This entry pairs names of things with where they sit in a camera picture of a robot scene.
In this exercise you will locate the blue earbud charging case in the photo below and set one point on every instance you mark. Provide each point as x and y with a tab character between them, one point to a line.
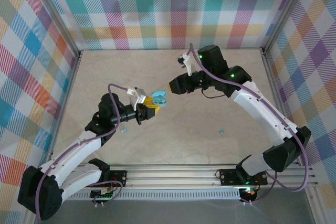
158	94

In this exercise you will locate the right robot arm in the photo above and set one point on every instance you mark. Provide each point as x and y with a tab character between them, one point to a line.
262	108

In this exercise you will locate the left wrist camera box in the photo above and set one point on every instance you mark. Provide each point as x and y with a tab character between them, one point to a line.
140	95

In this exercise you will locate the aluminium table side rail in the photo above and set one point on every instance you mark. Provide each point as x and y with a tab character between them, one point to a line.
278	103
65	103

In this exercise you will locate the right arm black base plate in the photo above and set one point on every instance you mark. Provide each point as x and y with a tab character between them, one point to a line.
228	176

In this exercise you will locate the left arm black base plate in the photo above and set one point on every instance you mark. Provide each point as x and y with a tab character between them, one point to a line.
118	178

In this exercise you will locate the aluminium mounting rail beam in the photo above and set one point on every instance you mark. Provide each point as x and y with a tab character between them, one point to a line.
170	176

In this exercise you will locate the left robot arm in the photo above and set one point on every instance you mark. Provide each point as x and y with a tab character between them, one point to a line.
78	147

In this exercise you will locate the aluminium frame post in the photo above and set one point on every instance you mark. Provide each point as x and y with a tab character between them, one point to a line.
287	11
56	14

